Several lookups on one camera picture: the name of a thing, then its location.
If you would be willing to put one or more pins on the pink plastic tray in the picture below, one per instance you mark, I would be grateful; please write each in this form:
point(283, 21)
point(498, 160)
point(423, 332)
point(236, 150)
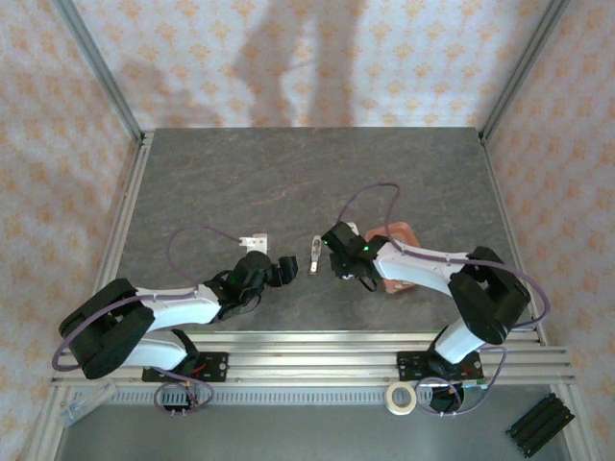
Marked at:
point(401, 230)

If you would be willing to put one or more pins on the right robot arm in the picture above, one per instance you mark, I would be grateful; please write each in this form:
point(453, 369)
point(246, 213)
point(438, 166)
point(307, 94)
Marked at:
point(413, 269)

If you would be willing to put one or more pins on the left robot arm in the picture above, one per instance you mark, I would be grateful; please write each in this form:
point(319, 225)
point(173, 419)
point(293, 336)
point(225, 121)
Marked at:
point(178, 307)

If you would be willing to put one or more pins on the long aluminium base rails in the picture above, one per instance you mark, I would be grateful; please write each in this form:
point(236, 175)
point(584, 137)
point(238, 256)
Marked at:
point(312, 360)

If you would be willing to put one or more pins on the white tape roll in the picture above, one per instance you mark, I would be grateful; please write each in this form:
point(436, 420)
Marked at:
point(389, 399)

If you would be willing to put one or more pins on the small green circuit board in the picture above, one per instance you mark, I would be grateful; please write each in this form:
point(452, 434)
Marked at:
point(473, 384)

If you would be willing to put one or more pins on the clear plastic bag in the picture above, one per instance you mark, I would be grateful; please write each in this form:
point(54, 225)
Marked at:
point(86, 403)

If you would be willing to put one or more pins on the black aluminium extrusion piece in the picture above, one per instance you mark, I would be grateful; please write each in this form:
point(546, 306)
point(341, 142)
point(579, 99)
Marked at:
point(540, 425)

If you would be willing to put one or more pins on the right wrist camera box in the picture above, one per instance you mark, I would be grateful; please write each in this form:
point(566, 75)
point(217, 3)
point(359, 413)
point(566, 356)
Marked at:
point(353, 226)

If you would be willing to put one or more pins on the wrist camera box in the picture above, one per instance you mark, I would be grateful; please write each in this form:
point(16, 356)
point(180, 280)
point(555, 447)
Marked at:
point(254, 241)
point(353, 226)

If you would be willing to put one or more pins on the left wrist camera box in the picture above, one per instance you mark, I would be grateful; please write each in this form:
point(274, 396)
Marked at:
point(254, 241)

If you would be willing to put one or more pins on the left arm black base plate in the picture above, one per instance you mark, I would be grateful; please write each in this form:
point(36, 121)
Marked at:
point(216, 365)

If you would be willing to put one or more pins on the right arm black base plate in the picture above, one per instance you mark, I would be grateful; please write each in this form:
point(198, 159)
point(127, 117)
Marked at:
point(408, 367)

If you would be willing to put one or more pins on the aluminium side rail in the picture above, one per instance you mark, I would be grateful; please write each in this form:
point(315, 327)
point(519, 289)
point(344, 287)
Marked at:
point(126, 206)
point(495, 182)

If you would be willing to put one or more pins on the aluminium frame post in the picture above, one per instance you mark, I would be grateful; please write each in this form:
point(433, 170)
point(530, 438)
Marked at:
point(525, 62)
point(98, 62)

